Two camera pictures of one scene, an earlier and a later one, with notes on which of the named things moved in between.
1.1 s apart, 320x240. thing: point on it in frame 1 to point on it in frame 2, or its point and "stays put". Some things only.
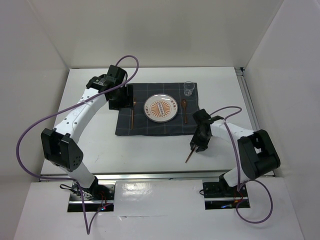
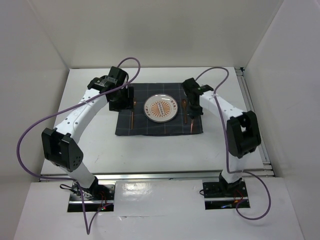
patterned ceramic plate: [160, 108] stays put
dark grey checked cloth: [134, 121] stays put
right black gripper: [194, 140] to [192, 113]
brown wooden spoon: [184, 104] stays put
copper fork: [134, 104] stays put
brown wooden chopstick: [190, 154] to [192, 125]
